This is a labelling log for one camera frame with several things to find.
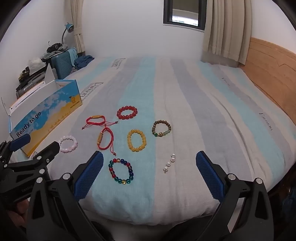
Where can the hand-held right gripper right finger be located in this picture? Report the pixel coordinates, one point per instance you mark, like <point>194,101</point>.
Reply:
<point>209,177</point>

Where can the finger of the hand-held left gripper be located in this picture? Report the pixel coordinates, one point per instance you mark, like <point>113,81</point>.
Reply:
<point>22,141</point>
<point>49,149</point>

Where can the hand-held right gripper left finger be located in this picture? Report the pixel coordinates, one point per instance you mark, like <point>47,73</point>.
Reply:
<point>89,176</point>

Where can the blue and yellow cardboard box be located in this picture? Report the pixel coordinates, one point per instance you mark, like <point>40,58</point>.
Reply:
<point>46,115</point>

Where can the person's left hand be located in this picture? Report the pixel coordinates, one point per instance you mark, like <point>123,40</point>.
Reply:
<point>19,210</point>

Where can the silver suitcase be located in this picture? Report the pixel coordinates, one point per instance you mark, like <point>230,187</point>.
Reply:
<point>32,81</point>

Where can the black items on suitcase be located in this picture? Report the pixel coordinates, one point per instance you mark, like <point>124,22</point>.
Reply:
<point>24,74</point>

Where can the striped bed blanket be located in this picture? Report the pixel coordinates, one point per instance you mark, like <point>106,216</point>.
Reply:
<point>196,111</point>

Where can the teal suitcase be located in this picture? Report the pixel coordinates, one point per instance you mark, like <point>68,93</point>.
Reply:
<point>61,66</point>

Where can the dark blue clothes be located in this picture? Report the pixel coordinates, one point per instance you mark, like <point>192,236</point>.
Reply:
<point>83,61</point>

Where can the light blue cloth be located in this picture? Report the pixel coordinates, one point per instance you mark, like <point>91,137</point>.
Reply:
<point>72,55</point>

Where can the black bag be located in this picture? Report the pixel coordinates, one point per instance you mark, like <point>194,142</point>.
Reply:
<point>52,48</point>

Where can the grey clothing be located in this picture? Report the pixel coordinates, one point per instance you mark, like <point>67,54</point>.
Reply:
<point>63,48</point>

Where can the blue desk lamp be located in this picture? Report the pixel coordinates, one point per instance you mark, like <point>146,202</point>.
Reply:
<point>69,27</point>

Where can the wooden headboard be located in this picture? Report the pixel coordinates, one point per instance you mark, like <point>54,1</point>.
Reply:
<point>272,69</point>

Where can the beige curtain with tieback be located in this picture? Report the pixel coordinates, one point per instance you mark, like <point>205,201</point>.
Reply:
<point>77,23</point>

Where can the wide beige curtain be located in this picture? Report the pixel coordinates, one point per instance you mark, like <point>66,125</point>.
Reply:
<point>226,30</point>

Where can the dark framed window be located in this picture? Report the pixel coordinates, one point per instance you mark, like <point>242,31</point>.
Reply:
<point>185,15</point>

